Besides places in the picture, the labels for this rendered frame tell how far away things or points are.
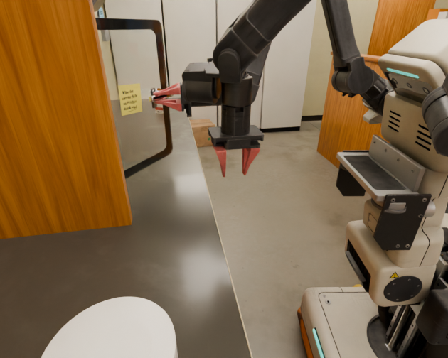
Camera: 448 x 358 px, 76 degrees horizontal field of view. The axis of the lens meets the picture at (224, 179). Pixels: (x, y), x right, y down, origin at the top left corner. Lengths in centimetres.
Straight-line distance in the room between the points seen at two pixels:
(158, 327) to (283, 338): 134
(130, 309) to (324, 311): 115
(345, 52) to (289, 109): 336
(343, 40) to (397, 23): 447
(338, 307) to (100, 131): 121
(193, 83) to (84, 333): 41
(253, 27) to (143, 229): 50
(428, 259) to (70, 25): 97
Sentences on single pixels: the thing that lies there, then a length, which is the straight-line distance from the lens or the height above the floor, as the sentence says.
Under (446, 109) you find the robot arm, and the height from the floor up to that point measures 126.
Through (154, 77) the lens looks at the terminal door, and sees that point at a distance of 89.
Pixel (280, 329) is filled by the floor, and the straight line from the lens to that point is 168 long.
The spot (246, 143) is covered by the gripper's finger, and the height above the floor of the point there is 117.
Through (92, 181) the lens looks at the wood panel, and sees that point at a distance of 70.
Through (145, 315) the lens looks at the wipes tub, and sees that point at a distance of 36.
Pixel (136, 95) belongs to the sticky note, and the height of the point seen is 121.
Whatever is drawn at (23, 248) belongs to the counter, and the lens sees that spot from 78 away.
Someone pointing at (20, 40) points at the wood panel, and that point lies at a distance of 65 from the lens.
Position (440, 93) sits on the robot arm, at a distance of 61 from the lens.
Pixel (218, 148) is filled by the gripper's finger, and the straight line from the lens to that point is 56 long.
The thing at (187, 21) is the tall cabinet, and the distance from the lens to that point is 380.
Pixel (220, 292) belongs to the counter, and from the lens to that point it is 56.
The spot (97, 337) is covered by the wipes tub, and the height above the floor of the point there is 109.
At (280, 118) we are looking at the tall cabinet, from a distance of 424.
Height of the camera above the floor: 137
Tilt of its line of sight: 28 degrees down
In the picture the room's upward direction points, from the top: straight up
